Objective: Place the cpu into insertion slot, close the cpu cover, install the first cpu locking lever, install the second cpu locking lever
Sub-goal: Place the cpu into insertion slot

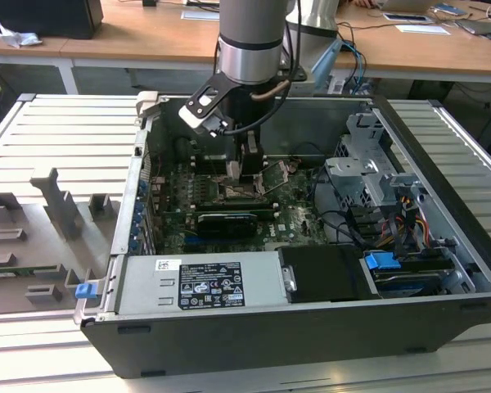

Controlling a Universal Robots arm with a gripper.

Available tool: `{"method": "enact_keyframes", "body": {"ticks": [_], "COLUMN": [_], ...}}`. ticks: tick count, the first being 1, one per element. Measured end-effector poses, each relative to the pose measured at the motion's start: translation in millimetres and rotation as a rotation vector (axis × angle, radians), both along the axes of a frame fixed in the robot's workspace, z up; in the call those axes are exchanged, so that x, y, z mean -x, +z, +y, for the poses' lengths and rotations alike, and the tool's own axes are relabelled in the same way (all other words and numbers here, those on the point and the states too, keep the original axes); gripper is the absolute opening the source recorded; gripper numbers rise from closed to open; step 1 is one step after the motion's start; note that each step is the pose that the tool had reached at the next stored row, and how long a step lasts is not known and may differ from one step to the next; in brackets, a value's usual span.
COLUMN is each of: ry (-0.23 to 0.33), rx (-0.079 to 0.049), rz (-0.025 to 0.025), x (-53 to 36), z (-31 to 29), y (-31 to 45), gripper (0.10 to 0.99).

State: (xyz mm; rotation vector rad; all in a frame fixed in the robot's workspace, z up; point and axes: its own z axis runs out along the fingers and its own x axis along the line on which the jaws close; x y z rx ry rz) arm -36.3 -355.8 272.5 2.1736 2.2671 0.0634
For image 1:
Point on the grey laptop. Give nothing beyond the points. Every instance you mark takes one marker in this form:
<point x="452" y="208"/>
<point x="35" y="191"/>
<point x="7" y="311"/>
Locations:
<point x="405" y="4"/>

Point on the beige case latch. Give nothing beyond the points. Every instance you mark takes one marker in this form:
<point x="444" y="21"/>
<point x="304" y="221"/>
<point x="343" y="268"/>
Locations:
<point x="147" y="104"/>

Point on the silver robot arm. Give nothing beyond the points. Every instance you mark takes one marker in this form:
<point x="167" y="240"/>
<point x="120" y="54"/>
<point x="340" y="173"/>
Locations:
<point x="249" y="24"/>

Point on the pale blue teach pendant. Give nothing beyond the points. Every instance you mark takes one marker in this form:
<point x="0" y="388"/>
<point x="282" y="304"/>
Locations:
<point x="327" y="61"/>

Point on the CPU socket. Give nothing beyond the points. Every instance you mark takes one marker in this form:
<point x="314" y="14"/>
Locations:
<point x="221" y="193"/>

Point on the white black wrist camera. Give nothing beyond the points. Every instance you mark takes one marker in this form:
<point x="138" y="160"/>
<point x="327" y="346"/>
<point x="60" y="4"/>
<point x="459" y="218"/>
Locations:
<point x="190" y="116"/>

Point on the hard disk in blue carrier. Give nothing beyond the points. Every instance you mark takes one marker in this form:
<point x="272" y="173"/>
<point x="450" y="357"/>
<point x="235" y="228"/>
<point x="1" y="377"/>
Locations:
<point x="382" y="261"/>

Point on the black open PC case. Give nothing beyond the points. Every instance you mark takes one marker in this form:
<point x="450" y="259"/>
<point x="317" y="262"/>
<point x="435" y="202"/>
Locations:
<point x="270" y="344"/>

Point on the white paper sheet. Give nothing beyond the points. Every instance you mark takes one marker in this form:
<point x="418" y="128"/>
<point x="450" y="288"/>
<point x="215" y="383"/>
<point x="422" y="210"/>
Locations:
<point x="421" y="29"/>

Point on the blue notebook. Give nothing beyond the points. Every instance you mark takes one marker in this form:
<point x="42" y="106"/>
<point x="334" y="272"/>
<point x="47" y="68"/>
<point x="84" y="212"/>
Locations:
<point x="450" y="9"/>

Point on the grey power supply box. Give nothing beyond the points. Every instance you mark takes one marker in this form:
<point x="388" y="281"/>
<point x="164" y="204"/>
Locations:
<point x="147" y="286"/>

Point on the black camera bracket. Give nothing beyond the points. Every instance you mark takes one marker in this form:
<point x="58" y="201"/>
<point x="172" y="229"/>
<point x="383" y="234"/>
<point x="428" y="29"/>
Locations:
<point x="217" y="84"/>

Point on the black graphics card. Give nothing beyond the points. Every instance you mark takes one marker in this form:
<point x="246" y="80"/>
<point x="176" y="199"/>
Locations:
<point x="227" y="225"/>

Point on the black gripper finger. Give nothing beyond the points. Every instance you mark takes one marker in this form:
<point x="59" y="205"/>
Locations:
<point x="253" y="163"/>
<point x="234" y="171"/>

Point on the crumpled white paper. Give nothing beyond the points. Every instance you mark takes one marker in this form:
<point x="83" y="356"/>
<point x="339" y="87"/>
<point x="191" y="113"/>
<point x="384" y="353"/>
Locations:
<point x="18" y="37"/>

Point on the blue plastic latch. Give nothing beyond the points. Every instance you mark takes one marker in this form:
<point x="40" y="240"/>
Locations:
<point x="86" y="290"/>

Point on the dark grey flat notebook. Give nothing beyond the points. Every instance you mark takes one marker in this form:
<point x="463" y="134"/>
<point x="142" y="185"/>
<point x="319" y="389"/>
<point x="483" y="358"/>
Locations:
<point x="478" y="26"/>

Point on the black box on desk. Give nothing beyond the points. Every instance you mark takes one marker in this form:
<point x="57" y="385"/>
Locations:
<point x="45" y="16"/>

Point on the black plastic cover box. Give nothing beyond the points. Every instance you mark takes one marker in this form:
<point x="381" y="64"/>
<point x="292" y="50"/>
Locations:
<point x="323" y="274"/>

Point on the green motherboard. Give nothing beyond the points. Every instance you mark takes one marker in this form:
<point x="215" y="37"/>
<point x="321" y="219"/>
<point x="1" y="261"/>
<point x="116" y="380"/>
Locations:
<point x="294" y="221"/>

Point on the silver metal drive cage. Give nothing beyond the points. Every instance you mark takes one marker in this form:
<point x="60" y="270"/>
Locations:
<point x="352" y="184"/>

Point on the wooden desk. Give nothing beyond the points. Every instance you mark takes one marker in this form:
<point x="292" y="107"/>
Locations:
<point x="147" y="41"/>

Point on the green RAM stick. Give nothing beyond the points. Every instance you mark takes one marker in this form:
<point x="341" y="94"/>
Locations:
<point x="16" y="270"/>

